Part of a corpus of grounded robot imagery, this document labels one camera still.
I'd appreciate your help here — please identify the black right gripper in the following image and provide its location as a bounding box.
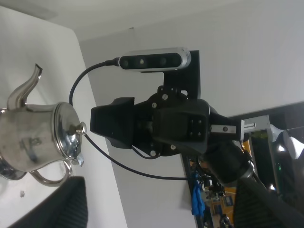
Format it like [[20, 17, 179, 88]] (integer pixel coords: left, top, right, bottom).
[[90, 86, 238, 160]]

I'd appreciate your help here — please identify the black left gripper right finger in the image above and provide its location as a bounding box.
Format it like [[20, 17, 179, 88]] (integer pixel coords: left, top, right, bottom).
[[234, 178, 304, 228]]

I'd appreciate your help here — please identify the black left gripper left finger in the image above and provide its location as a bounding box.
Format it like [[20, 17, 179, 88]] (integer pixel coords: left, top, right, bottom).
[[4, 176, 88, 228]]

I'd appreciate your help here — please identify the stainless steel teapot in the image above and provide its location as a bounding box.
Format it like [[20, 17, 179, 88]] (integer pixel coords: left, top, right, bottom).
[[0, 65, 87, 187]]

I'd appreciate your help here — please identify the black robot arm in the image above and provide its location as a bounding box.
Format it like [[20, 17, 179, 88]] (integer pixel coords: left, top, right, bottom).
[[0, 92, 304, 228]]

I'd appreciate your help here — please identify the blue hanging cloth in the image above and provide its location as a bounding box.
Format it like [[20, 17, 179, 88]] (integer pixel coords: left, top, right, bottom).
[[191, 173, 205, 217]]

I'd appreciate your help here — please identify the black camera cable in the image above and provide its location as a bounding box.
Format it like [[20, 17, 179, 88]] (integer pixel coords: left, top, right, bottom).
[[69, 59, 190, 181]]

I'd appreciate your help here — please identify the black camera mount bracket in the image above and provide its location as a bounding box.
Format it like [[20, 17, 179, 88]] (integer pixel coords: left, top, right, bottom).
[[163, 50, 201, 99]]

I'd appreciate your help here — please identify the silver depth camera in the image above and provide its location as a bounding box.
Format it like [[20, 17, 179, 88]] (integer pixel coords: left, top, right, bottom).
[[118, 47, 191, 73]]

